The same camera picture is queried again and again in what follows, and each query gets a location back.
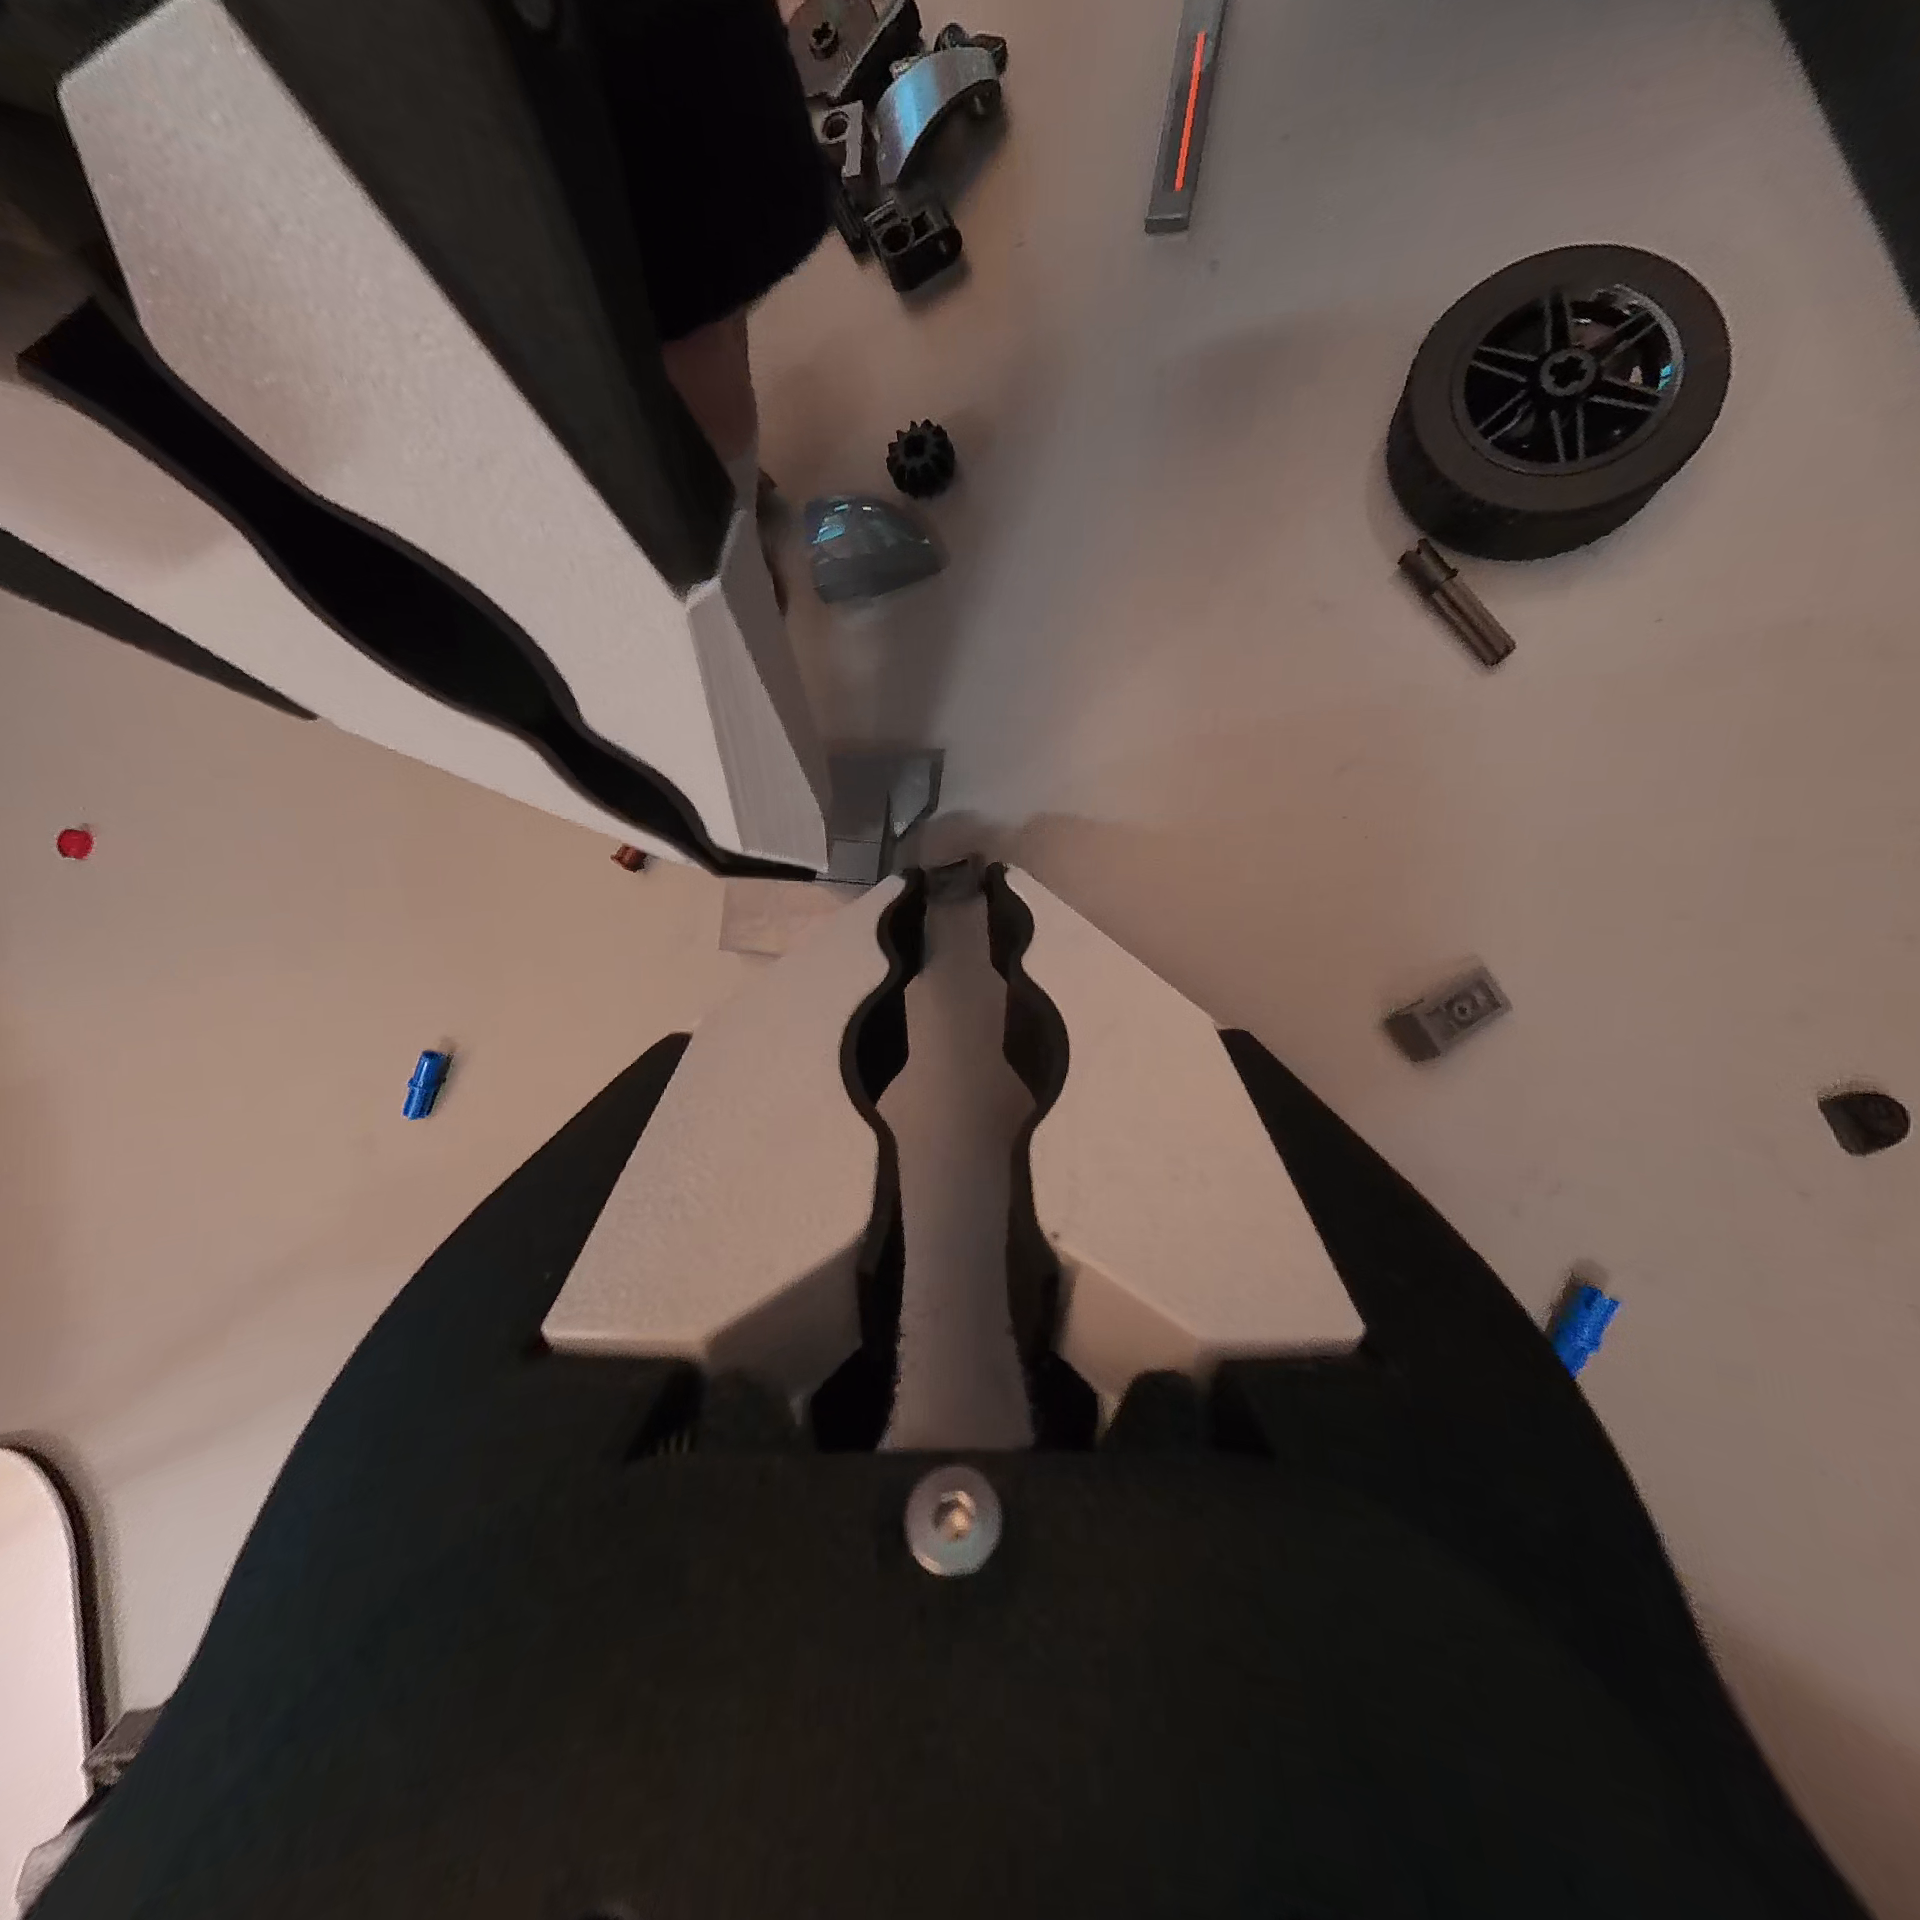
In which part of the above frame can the black lego wheel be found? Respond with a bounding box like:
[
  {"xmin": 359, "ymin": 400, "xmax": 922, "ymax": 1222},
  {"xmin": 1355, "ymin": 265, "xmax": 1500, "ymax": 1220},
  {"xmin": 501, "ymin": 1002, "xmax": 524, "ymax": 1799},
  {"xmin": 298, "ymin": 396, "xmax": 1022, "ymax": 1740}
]
[{"xmin": 1384, "ymin": 243, "xmax": 1734, "ymax": 566}]

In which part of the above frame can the grey tile with orange stripe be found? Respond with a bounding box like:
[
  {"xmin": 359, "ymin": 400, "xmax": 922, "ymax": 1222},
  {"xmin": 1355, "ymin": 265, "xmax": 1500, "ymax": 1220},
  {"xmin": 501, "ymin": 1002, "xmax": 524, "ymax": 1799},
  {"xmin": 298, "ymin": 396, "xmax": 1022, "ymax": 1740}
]
[{"xmin": 1146, "ymin": 0, "xmax": 1233, "ymax": 238}]

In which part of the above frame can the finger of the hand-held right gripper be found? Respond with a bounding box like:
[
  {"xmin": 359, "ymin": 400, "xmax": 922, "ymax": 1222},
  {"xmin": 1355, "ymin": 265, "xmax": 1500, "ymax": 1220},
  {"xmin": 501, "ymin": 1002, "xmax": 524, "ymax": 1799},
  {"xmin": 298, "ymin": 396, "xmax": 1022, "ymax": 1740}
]
[
  {"xmin": 0, "ymin": 298, "xmax": 822, "ymax": 880},
  {"xmin": 56, "ymin": 0, "xmax": 835, "ymax": 882}
]

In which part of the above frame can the grey lego slope brick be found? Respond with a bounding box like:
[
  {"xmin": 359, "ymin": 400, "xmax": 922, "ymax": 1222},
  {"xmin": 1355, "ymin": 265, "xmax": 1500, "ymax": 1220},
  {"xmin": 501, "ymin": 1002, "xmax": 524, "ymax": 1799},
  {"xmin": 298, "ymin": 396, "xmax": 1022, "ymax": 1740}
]
[{"xmin": 1381, "ymin": 960, "xmax": 1513, "ymax": 1063}]

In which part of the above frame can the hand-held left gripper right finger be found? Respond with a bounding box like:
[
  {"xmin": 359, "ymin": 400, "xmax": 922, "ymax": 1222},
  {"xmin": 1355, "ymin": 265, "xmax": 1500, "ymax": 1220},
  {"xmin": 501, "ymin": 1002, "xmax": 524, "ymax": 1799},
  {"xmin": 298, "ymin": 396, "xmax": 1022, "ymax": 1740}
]
[{"xmin": 982, "ymin": 866, "xmax": 1371, "ymax": 1451}]

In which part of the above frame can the white adjustable stand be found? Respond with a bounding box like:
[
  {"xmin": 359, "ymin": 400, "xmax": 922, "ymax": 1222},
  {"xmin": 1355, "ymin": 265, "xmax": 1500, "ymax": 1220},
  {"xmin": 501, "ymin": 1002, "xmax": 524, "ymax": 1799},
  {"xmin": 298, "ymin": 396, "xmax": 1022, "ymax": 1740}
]
[{"xmin": 0, "ymin": 1440, "xmax": 100, "ymax": 1832}]

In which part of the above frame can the dark grey technic connector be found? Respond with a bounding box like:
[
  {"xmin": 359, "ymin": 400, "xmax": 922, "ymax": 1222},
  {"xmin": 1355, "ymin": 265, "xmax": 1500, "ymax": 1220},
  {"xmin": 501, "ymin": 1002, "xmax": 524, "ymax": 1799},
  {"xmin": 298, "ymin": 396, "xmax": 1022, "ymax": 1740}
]
[{"xmin": 788, "ymin": 0, "xmax": 919, "ymax": 76}]

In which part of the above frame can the black technic connector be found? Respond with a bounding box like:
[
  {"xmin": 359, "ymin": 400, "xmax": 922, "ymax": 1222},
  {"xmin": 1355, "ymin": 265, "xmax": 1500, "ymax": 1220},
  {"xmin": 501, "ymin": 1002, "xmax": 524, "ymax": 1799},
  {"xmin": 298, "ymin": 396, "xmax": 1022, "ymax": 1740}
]
[{"xmin": 862, "ymin": 196, "xmax": 963, "ymax": 295}]

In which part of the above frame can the person's right hand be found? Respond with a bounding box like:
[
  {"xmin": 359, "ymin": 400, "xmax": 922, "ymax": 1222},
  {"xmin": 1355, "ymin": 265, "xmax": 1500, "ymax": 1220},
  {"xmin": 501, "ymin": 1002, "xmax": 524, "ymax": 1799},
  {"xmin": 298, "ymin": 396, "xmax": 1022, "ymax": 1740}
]
[{"xmin": 664, "ymin": 306, "xmax": 767, "ymax": 504}]

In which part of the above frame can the grey quarter dome lego piece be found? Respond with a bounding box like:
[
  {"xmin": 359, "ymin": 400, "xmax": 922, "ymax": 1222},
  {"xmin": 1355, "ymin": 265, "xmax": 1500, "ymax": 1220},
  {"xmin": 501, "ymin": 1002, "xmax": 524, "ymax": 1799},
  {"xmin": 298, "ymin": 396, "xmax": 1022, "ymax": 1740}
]
[{"xmin": 796, "ymin": 492, "xmax": 950, "ymax": 603}]

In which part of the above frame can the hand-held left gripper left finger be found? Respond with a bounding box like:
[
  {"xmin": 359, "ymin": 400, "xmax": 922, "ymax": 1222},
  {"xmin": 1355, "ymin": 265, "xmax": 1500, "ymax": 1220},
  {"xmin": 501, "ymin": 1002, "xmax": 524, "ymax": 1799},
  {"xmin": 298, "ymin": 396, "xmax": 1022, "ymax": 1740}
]
[{"xmin": 540, "ymin": 871, "xmax": 929, "ymax": 1451}]

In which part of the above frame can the grey curved arch lego piece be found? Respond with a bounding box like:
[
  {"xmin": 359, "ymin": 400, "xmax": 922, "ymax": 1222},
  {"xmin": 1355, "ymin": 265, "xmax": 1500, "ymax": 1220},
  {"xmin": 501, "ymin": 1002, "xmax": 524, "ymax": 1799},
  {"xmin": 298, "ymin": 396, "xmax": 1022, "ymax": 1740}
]
[{"xmin": 875, "ymin": 15, "xmax": 1008, "ymax": 190}]

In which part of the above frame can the dark grey lego axle pin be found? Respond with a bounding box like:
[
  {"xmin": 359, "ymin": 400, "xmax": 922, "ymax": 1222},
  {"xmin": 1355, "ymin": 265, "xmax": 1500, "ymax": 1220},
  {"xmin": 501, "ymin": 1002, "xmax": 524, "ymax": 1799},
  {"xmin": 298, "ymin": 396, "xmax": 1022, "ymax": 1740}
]
[{"xmin": 1395, "ymin": 542, "xmax": 1517, "ymax": 666}]

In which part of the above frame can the grey lego tile assembly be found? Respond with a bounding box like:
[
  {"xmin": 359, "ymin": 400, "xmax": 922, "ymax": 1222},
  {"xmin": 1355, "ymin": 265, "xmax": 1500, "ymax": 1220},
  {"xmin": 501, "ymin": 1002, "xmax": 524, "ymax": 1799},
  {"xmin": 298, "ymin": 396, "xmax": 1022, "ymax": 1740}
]
[{"xmin": 721, "ymin": 743, "xmax": 950, "ymax": 959}]

